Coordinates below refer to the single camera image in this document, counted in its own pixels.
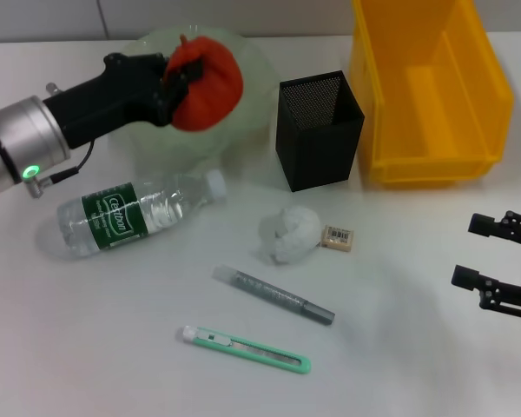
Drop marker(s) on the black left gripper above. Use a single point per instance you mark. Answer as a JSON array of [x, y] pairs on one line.
[[113, 95]]

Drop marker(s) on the orange toy fruit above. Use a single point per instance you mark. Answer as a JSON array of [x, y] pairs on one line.
[[213, 100]]

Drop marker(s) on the clear green-label water bottle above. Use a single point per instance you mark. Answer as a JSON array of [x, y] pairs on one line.
[[156, 208]]

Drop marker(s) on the white paper ball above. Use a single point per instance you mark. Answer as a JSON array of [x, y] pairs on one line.
[[291, 234]]

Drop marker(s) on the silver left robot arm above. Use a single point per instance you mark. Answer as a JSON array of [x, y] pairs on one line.
[[17, 139]]

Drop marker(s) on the green glass fruit plate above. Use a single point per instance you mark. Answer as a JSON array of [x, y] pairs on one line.
[[252, 87]]

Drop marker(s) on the beige eraser with barcode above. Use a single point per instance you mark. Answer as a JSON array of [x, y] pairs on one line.
[[338, 236]]

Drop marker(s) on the black mesh pen holder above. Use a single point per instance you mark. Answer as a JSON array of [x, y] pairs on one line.
[[317, 152]]

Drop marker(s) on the grey marker pen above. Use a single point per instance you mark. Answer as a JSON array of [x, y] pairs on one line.
[[269, 293]]

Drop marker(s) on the green utility knife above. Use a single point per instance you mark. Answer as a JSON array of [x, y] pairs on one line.
[[243, 347]]

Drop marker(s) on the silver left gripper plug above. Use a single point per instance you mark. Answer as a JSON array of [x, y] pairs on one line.
[[53, 88]]

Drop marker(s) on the yellow plastic bin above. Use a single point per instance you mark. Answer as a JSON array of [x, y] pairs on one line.
[[438, 108]]

